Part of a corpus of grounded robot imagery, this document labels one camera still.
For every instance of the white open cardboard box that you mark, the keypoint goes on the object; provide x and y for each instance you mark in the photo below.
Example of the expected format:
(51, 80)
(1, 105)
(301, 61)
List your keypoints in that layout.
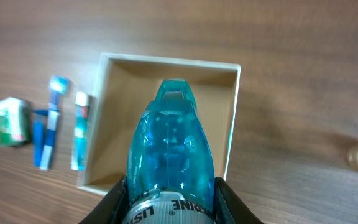
(125, 86)

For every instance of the teal toothpaste tube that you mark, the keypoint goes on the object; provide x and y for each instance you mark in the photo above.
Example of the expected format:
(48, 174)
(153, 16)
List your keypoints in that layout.
(82, 107)

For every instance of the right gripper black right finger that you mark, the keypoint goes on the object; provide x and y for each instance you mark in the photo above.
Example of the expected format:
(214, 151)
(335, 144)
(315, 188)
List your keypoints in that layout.
(228, 208)

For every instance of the blue disposable razor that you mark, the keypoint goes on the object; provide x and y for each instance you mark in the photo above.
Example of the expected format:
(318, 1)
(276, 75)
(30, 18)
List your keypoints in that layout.
(38, 136)

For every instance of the green white soap box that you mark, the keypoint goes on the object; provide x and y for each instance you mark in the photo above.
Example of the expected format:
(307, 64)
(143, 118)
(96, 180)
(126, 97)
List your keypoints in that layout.
(14, 122)

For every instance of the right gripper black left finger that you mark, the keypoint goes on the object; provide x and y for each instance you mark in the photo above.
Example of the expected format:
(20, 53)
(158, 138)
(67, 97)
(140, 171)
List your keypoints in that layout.
(112, 208)

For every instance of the blue white toothbrush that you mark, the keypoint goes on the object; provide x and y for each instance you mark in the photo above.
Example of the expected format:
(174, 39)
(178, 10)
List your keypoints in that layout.
(58, 86)

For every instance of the blue mouthwash bottle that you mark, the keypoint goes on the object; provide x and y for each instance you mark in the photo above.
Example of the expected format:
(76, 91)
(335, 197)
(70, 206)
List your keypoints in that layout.
(170, 173)

